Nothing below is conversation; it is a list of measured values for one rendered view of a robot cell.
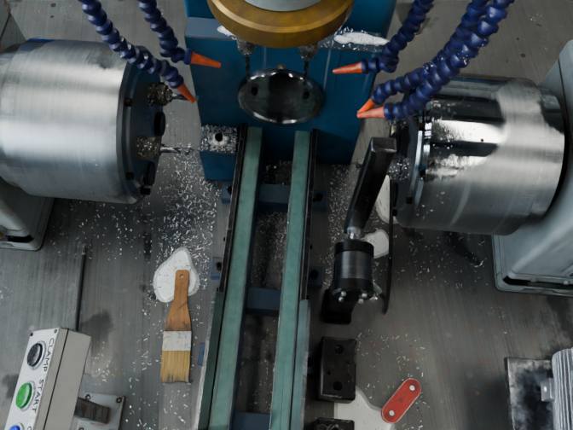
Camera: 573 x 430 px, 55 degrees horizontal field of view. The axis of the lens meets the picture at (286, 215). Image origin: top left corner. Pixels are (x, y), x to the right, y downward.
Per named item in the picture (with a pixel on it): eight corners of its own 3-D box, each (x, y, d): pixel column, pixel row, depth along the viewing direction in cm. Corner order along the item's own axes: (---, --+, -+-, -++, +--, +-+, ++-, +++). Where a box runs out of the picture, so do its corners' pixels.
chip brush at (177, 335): (169, 270, 104) (169, 269, 103) (196, 270, 104) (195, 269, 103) (159, 383, 95) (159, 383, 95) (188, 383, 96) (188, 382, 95)
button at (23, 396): (31, 385, 71) (18, 382, 70) (43, 384, 69) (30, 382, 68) (25, 409, 70) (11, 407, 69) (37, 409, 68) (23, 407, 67)
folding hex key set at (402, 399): (390, 427, 94) (393, 427, 92) (376, 414, 94) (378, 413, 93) (422, 389, 96) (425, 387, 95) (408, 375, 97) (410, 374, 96)
